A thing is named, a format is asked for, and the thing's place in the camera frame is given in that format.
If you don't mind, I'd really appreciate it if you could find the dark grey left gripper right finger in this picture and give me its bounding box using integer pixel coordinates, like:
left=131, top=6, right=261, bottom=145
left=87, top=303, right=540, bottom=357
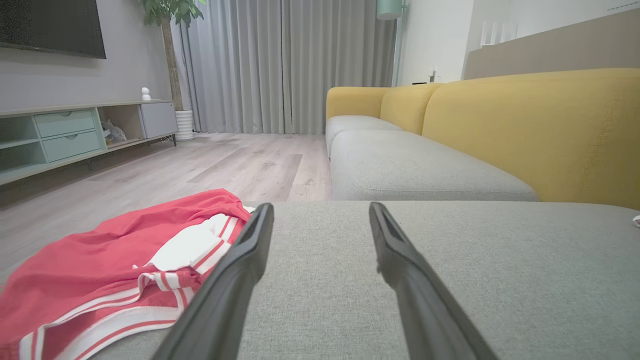
left=368, top=201, right=501, bottom=360

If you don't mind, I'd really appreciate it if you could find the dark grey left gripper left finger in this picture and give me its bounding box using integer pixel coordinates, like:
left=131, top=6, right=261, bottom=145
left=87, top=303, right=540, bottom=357
left=151, top=202, right=275, bottom=360

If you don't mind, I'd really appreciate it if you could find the red white basketball jersey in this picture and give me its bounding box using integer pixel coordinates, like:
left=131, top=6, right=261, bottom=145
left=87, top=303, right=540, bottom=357
left=0, top=188, right=253, bottom=360

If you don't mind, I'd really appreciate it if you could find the large grey sofa seat cushion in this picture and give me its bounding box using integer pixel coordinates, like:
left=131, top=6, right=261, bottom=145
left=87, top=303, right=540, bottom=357
left=330, top=130, right=540, bottom=202

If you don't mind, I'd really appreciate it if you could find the white ribbed plant pot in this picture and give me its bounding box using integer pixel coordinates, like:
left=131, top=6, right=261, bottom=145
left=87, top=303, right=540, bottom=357
left=175, top=110, right=195, bottom=141

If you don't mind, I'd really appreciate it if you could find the small grey sofa seat cushion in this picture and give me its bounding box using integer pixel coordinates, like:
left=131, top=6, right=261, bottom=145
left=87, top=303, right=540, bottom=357
left=325, top=115, right=403, bottom=157

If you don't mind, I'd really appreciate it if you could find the wide yellow sofa back cushion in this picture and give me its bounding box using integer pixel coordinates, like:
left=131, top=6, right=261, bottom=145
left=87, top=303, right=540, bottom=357
left=421, top=68, right=640, bottom=211

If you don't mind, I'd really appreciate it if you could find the grey crumpled shelf item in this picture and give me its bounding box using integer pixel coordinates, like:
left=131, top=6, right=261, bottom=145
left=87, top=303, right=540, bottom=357
left=101, top=119, right=127, bottom=146

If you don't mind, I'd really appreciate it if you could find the mint grey tv cabinet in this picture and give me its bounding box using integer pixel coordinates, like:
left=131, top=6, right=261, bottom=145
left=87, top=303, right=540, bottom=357
left=0, top=100, right=179, bottom=187

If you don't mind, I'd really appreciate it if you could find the grey pleated curtain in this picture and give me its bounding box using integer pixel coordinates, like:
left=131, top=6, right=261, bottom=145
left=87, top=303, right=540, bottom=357
left=172, top=0, right=398, bottom=135

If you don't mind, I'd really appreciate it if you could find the green indoor tree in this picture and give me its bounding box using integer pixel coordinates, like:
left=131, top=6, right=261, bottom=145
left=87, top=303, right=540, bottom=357
left=140, top=0, right=206, bottom=112

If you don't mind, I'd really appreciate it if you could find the beige partition panel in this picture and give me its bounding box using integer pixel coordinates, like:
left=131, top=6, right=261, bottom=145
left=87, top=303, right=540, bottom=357
left=464, top=8, right=640, bottom=81

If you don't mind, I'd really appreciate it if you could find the mint green floor lamp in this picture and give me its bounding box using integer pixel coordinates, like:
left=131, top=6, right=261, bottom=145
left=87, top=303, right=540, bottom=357
left=376, top=0, right=411, bottom=88

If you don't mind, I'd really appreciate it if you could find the white slatted rail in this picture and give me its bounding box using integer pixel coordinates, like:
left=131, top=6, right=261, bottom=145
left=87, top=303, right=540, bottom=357
left=480, top=20, right=519, bottom=47

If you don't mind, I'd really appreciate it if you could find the black wall television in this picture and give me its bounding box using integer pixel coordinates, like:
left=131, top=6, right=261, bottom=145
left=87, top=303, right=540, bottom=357
left=0, top=0, right=107, bottom=60

